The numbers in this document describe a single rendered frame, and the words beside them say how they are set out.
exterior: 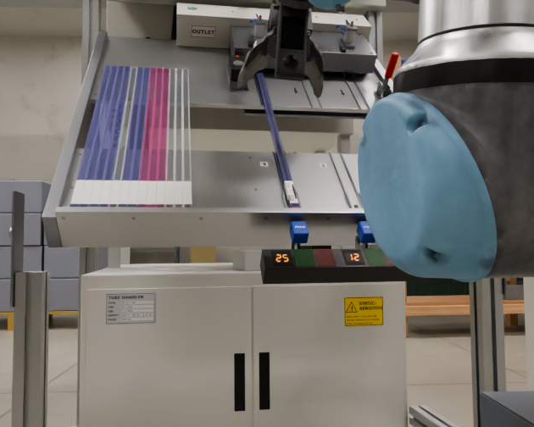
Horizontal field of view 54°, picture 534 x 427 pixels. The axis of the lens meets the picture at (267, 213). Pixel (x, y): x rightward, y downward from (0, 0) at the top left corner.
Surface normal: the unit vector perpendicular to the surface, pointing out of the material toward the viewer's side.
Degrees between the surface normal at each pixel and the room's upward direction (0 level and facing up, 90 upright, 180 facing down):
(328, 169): 43
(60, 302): 90
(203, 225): 133
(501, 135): 92
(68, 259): 90
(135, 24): 90
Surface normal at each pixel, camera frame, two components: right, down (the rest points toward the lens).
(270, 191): 0.11, -0.77
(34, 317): 0.17, -0.06
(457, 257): 0.10, 0.73
